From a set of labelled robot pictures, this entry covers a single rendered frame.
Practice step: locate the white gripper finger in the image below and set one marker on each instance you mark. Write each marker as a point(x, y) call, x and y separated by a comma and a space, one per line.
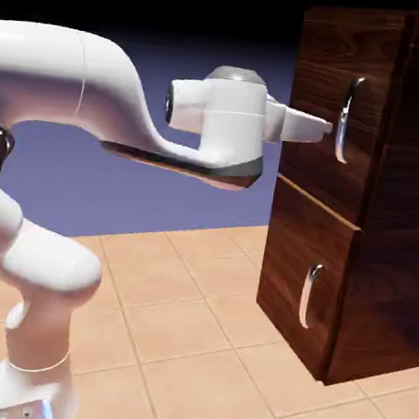
point(327, 127)

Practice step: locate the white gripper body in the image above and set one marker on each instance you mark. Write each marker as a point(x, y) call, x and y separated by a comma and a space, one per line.
point(300, 126)

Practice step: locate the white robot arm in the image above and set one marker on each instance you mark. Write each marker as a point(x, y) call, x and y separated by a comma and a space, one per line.
point(110, 84)

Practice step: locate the tall dark wood door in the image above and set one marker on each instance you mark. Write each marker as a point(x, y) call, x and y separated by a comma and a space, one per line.
point(320, 170)

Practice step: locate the dark wood cabinet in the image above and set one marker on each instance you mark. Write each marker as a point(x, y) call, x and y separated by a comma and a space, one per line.
point(397, 201)

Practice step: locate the short dark wood door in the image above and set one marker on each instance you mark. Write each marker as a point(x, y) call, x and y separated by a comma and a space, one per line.
point(297, 278)

